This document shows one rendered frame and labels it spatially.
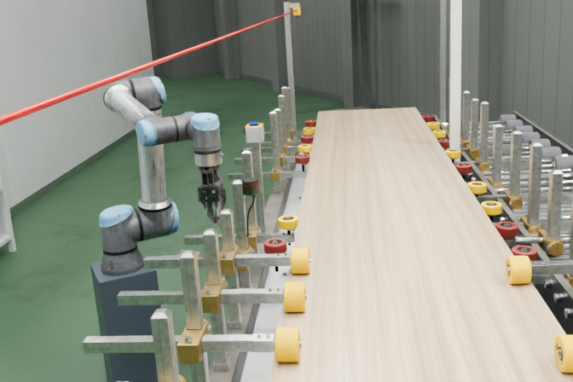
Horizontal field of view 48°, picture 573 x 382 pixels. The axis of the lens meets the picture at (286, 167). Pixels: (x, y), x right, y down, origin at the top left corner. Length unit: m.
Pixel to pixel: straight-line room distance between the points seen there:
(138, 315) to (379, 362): 1.64
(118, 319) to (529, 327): 1.83
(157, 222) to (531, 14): 5.31
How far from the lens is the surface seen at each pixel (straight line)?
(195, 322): 1.62
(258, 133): 2.71
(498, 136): 3.17
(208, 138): 2.13
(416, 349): 1.64
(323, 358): 1.61
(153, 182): 2.89
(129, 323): 3.03
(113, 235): 2.92
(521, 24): 7.50
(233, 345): 1.59
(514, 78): 7.61
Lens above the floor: 1.73
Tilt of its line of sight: 15 degrees down
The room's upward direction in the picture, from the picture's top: 3 degrees counter-clockwise
